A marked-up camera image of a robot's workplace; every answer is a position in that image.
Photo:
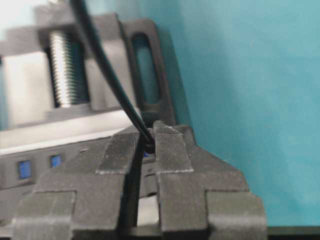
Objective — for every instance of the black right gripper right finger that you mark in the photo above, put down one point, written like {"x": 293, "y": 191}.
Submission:
{"x": 200, "y": 196}

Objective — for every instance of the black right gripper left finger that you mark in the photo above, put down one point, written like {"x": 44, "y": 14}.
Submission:
{"x": 90, "y": 197}

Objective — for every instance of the black multi-port USB hub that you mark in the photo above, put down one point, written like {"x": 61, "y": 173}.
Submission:
{"x": 25, "y": 170}

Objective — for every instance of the black bench vise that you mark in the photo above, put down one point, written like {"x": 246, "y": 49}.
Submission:
{"x": 56, "y": 95}

